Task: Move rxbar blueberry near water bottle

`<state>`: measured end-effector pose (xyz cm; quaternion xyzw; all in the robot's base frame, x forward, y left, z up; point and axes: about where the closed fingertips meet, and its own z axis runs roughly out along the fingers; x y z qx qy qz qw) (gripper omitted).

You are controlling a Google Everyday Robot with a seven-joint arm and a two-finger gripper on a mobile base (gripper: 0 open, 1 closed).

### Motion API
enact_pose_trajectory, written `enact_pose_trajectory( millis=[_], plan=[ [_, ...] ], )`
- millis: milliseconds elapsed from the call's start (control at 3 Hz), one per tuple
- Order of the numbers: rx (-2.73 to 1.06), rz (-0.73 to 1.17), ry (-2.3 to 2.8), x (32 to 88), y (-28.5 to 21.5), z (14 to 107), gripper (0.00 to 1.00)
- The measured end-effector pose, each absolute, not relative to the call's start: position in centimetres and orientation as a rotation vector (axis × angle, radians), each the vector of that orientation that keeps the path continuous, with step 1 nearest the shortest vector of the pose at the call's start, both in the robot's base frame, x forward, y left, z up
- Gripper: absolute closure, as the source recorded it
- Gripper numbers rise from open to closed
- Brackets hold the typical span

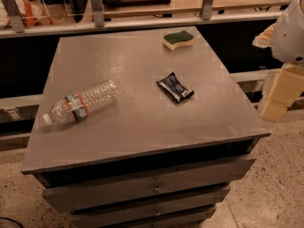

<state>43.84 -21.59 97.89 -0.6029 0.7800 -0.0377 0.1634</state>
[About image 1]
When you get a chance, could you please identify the top grey drawer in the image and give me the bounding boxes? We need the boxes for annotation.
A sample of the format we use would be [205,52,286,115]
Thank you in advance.
[43,155,255,213]

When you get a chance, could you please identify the clear plastic water bottle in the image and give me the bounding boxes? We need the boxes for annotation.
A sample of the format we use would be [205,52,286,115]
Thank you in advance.
[43,80,119,125]

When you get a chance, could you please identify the dark blue rxbar wrapper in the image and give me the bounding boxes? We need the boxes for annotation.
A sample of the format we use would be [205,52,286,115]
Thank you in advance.
[156,72,195,104]

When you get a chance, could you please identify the grey drawer cabinet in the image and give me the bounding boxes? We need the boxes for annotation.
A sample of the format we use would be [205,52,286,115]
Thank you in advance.
[22,29,268,217]

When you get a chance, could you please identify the black floor cable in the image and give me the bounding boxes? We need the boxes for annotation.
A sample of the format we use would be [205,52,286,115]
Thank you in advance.
[0,217,25,228]

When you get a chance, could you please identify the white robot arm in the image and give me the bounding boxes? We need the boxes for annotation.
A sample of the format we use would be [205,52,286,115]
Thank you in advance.
[253,0,304,122]

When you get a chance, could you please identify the dark wooden bar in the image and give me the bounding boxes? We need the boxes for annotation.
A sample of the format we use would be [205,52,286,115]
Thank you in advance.
[103,0,171,8]

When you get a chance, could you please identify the yellow green kitchen sponge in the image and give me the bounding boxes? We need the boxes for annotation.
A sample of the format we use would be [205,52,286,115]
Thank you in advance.
[162,30,194,50]

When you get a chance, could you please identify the orange white bag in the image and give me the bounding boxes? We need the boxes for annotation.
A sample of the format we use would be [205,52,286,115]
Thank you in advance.
[0,0,52,28]

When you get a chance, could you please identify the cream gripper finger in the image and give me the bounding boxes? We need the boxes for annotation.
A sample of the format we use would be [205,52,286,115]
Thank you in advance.
[252,25,275,48]
[260,64,304,122]

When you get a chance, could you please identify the metal railing frame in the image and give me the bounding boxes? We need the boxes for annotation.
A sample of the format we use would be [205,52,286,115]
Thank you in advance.
[0,0,292,38]

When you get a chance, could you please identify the middle grey drawer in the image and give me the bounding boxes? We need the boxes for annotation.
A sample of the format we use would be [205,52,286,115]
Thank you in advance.
[68,183,231,228]

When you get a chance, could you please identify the bottom grey drawer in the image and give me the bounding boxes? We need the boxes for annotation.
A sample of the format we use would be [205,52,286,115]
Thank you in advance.
[104,204,218,228]

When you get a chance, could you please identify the grey drawer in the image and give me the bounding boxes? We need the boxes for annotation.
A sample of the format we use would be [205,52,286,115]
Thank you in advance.
[68,183,231,228]
[43,155,255,213]
[104,204,218,228]

